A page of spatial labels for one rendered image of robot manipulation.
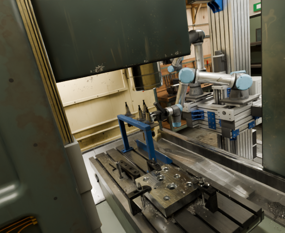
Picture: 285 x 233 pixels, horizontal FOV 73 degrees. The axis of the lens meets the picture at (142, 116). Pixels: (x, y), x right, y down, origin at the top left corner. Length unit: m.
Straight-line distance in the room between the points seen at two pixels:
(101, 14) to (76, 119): 1.28
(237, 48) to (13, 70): 1.80
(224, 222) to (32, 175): 0.79
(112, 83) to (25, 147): 1.54
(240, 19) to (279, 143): 1.14
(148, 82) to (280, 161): 0.95
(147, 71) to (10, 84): 0.58
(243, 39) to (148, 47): 1.35
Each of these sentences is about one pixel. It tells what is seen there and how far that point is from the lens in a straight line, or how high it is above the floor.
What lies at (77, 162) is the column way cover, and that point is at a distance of 0.68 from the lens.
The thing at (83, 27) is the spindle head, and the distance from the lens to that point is 0.78.
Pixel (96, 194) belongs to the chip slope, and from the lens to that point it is 1.74.
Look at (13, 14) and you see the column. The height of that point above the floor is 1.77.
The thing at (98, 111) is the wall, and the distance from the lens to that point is 1.97.
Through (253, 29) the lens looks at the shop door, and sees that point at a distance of 5.91.
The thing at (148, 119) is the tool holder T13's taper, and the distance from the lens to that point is 1.27.
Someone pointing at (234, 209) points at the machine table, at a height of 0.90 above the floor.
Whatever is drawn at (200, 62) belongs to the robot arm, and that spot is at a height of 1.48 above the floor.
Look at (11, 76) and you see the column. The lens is 0.51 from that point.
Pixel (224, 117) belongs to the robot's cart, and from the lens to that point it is 1.74.
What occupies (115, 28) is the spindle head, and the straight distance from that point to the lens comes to 0.81.
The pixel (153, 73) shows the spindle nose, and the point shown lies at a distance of 0.92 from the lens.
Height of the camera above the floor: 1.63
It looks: 16 degrees down
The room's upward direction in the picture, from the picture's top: 11 degrees counter-clockwise
